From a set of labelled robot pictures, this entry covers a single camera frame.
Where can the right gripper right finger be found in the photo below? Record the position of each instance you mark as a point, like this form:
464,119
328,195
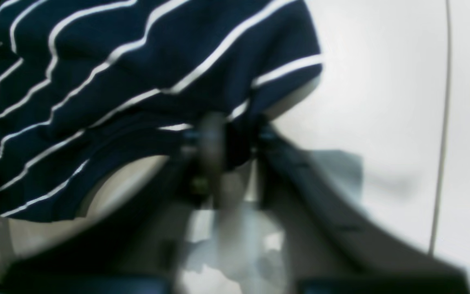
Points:
332,247

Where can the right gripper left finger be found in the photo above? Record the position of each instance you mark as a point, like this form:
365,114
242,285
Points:
135,249

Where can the navy white striped t-shirt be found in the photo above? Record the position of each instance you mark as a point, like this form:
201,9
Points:
88,86

